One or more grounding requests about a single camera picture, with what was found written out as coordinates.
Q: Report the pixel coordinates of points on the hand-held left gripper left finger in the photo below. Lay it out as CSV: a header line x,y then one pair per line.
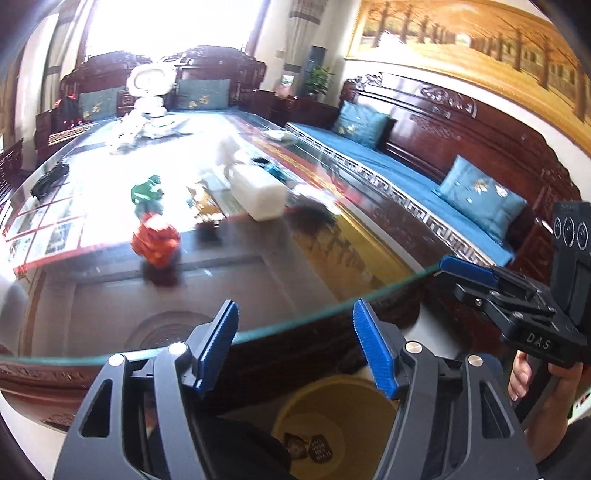
x,y
220,339

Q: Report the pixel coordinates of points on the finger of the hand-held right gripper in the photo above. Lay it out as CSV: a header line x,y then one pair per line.
x,y
466,269

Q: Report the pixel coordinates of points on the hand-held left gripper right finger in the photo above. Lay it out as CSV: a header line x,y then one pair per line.
x,y
374,344

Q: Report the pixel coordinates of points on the yellow plastic bin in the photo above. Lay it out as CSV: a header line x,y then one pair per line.
x,y
332,406

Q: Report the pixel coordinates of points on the red wrapper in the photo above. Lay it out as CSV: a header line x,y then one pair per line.
x,y
154,240

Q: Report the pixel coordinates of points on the yellow clear packet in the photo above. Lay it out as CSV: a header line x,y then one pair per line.
x,y
210,203

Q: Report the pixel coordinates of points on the white foam packing piece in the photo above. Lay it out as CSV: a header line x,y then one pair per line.
x,y
258,191

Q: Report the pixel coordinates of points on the green wrapper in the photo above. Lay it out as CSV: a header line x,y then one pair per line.
x,y
147,190

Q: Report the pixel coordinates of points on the teal black wrapper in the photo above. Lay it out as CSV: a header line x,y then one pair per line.
x,y
272,170

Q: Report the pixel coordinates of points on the white paper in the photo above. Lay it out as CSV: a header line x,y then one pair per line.
x,y
227,154

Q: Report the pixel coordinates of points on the person's right forearm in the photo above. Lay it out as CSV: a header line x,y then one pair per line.
x,y
561,454

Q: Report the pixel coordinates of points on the person's right hand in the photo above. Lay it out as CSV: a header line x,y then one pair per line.
x,y
561,397

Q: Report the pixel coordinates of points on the teal floral cushion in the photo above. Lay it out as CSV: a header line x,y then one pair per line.
x,y
203,94
360,123
99,104
482,198

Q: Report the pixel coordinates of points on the blue sofa seat mat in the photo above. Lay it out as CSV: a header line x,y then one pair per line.
x,y
401,177

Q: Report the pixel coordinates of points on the dark printed wrapper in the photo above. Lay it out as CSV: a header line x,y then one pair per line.
x,y
322,447
295,445

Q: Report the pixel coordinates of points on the long carved wooden sofa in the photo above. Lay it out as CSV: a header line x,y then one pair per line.
x,y
485,134

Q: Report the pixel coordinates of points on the red-bordered printed table poster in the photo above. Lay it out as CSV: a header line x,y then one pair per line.
x,y
51,230

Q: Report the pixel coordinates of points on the white tissue packet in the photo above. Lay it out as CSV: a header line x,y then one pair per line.
x,y
277,134

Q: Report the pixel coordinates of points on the white blue-printed plastic bag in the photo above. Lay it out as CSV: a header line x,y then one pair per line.
x,y
166,127

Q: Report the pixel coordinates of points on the white dark-printed plastic bag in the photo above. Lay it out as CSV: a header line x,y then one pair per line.
x,y
124,136

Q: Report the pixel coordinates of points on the gold-framed tree painting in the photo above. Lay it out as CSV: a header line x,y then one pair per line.
x,y
485,41

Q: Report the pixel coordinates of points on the black crumpled bag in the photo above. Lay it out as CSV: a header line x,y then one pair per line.
x,y
48,181

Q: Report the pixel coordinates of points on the dark wooden corner table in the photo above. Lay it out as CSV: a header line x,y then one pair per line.
x,y
295,108

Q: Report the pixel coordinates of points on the green potted plant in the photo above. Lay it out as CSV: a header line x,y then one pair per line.
x,y
319,81

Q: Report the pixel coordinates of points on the dark standing air conditioner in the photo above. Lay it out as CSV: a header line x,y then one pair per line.
x,y
316,55

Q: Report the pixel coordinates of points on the white robot toy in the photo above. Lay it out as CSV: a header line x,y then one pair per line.
x,y
150,83

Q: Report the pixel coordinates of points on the dark wooden armchair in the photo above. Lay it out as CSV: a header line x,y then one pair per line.
x,y
10,170

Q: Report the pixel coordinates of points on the carved wooden window sofa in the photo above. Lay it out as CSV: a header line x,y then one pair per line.
x,y
207,64

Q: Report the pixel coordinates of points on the beige curtain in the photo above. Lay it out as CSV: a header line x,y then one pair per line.
x,y
300,27

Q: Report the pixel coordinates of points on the bright window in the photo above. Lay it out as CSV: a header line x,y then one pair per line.
x,y
171,23

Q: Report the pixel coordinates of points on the small photo frame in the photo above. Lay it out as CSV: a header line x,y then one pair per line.
x,y
288,81

